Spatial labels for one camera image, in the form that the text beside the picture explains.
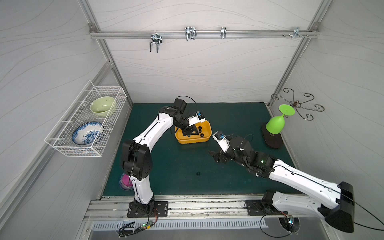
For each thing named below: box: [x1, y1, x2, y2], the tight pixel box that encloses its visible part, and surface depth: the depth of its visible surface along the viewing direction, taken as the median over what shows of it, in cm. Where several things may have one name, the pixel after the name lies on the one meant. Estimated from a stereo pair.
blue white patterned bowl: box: [71, 121, 104, 146], surface depth 64 cm
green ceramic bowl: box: [89, 96, 115, 118], surface depth 72 cm
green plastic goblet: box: [266, 104, 295, 135], surface depth 80 cm
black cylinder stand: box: [262, 124, 283, 150], surface depth 100 cm
